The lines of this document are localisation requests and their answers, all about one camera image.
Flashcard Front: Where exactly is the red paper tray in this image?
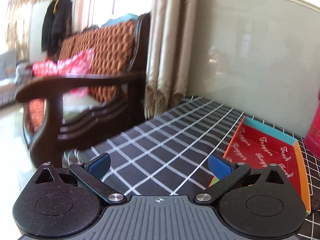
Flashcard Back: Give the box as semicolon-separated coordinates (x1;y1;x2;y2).
210;117;311;215

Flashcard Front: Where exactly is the black white checkered tablecloth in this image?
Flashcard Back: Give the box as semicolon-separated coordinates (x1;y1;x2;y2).
62;95;320;238

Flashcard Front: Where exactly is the dark wooden sofa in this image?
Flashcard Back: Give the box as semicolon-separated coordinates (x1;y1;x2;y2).
15;13;151;167

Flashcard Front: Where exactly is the red thermos flask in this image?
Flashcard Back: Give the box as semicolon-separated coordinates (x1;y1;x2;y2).
304;102;320;158

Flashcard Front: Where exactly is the pink plastic bag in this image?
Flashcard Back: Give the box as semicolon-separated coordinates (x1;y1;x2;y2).
31;48;96;98

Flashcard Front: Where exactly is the black hanging jacket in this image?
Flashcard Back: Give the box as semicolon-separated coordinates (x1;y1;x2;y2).
41;0;73;57

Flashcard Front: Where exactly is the beige curtain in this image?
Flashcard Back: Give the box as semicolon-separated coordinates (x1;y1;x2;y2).
144;0;197;119

